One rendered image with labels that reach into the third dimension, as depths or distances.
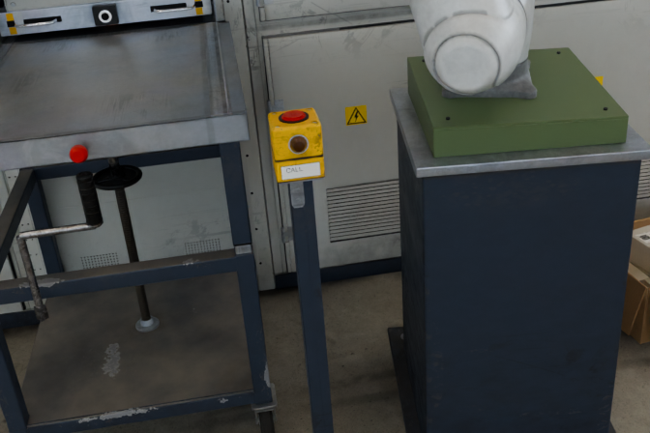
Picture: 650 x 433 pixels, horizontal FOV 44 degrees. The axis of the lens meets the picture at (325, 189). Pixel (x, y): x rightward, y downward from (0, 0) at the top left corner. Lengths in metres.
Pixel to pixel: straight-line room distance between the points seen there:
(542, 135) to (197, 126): 0.64
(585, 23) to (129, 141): 1.38
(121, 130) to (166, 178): 0.80
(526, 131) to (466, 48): 0.27
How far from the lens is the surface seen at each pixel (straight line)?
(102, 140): 1.52
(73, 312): 2.26
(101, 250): 2.42
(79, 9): 2.18
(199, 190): 2.31
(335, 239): 2.41
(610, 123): 1.56
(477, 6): 1.34
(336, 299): 2.42
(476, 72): 1.33
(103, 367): 2.03
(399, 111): 1.71
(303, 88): 2.20
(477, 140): 1.50
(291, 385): 2.13
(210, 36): 2.02
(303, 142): 1.27
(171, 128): 1.51
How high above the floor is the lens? 1.38
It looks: 27 degrees down
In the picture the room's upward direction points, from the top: 4 degrees counter-clockwise
